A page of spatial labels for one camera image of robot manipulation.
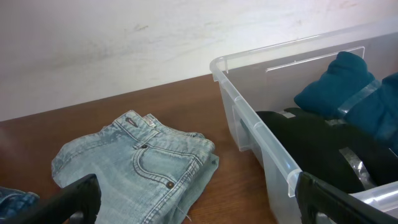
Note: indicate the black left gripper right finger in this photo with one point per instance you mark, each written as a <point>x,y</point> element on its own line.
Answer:
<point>314,196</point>

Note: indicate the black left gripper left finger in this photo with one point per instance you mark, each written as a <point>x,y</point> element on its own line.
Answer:
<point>78,202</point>

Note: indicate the black garment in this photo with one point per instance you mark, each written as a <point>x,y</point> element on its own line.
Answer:
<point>333,150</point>

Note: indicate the blue garment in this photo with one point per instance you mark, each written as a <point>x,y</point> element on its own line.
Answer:
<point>348,91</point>

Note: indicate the light blue folded jeans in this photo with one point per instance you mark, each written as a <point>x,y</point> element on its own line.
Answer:
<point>147,172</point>

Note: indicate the dark blue folded jeans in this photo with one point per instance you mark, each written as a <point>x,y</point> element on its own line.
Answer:
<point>15,201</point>

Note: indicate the clear plastic storage bin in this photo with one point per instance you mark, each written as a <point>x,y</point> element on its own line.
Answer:
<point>268,79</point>

